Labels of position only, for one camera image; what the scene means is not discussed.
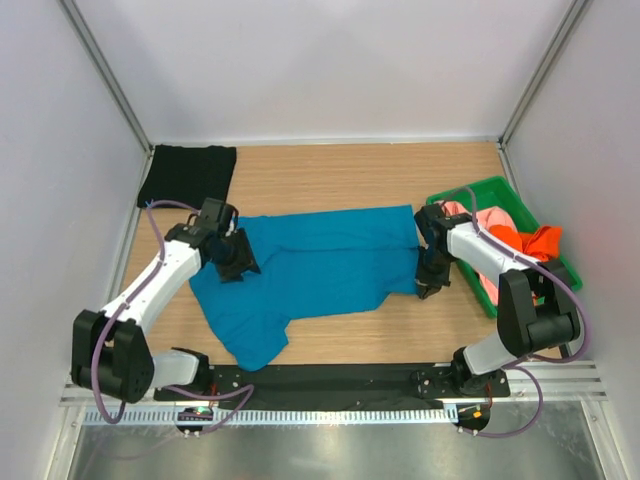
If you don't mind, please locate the aluminium frame rail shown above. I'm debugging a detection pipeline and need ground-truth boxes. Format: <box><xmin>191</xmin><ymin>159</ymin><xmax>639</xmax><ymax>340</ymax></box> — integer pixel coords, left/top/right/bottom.
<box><xmin>57</xmin><ymin>361</ymin><xmax>607</xmax><ymax>408</ymax></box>

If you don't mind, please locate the folded black t shirt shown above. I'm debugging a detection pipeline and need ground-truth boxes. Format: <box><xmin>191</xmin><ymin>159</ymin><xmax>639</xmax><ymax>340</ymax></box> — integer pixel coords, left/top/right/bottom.
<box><xmin>137</xmin><ymin>145</ymin><xmax>237</xmax><ymax>208</ymax></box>

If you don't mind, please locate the orange t shirt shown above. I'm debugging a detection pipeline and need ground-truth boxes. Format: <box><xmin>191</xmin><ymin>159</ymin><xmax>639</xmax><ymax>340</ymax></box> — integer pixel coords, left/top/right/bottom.
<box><xmin>489</xmin><ymin>225</ymin><xmax>563</xmax><ymax>262</ymax></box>

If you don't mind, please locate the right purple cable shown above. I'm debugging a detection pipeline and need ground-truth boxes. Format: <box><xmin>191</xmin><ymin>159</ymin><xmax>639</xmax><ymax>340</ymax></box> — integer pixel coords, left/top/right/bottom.
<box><xmin>439</xmin><ymin>185</ymin><xmax>594</xmax><ymax>441</ymax></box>

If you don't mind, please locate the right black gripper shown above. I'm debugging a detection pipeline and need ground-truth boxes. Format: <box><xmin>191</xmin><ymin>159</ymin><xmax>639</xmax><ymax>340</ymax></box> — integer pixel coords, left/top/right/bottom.
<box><xmin>415</xmin><ymin>246</ymin><xmax>453</xmax><ymax>298</ymax></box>

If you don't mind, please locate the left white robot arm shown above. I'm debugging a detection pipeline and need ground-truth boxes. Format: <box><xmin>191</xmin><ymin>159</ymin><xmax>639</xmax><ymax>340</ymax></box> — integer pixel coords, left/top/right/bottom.
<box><xmin>70</xmin><ymin>198</ymin><xmax>260</xmax><ymax>403</ymax></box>

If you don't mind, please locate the blue t shirt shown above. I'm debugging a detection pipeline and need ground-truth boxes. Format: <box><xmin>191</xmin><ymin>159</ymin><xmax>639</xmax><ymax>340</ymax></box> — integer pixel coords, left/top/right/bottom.
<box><xmin>189</xmin><ymin>205</ymin><xmax>420</xmax><ymax>371</ymax></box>

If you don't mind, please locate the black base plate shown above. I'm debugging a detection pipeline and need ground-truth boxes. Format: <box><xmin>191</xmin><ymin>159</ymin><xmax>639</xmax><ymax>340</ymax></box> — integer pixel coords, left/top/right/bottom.
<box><xmin>152</xmin><ymin>362</ymin><xmax>512</xmax><ymax>412</ymax></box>

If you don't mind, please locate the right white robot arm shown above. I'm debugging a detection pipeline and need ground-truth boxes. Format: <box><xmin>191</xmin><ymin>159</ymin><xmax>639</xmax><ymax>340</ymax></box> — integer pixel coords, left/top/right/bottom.
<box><xmin>414</xmin><ymin>204</ymin><xmax>582</xmax><ymax>396</ymax></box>

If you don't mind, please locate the pink t shirt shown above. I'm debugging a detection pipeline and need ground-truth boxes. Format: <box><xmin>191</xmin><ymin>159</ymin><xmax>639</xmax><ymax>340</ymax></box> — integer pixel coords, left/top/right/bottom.
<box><xmin>442</xmin><ymin>201</ymin><xmax>521</xmax><ymax>307</ymax></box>

